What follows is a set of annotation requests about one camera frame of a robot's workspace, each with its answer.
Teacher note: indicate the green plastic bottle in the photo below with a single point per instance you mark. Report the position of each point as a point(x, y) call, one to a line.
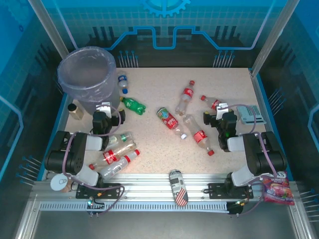
point(133, 104)

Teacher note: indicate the small clear bottle red cap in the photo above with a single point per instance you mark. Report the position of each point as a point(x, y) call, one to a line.
point(211, 102)

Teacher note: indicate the long cola bottle red cap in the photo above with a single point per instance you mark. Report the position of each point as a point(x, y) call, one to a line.
point(199, 135)

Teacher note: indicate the clear bottle green cap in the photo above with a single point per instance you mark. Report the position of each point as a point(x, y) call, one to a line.
point(117, 139)

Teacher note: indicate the clear bottle blue cap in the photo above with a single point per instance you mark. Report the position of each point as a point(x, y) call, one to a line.
point(122, 79)

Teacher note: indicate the cola bottle brown residue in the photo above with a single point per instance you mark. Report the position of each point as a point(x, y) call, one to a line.
point(109, 156)

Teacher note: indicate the white label bottle red cap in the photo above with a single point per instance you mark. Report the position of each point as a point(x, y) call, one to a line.
point(117, 165)

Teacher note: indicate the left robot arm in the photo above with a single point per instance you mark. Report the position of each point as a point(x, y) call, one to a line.
point(74, 154)

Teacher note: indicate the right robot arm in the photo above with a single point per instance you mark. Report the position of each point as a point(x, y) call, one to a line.
point(264, 154)

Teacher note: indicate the bin with plastic liner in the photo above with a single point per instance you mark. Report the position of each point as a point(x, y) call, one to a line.
point(87, 72)

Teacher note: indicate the grey calculator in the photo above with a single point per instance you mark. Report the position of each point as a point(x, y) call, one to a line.
point(251, 113)

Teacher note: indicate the brown jar black lid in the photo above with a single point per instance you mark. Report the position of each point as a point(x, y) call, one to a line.
point(76, 113)

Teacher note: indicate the newspaper print flag pouch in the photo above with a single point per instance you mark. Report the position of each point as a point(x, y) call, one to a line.
point(178, 186)

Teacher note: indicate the tin can white lid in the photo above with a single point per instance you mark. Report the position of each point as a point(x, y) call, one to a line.
point(58, 181)

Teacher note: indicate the pink candy bag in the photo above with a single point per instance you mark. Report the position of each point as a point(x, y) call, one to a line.
point(279, 191)

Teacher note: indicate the black controller board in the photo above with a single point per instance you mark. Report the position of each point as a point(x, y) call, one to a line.
point(96, 206)
point(235, 209)

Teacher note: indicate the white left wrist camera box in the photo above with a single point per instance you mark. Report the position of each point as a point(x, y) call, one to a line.
point(103, 109)

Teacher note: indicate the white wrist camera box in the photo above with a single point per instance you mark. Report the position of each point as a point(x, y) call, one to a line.
point(221, 110)
point(103, 109)

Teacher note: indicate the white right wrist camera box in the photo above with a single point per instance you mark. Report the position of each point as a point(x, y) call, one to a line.
point(221, 110)

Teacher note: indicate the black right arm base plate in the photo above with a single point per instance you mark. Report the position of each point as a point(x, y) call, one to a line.
point(215, 190)

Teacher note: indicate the aluminium rail frame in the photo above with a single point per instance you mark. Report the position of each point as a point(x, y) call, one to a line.
point(149, 183)

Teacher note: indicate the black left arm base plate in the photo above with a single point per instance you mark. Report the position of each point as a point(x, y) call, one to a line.
point(109, 193)

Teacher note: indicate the aluminium frame post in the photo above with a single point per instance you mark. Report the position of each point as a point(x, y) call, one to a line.
point(272, 37)
point(53, 27)

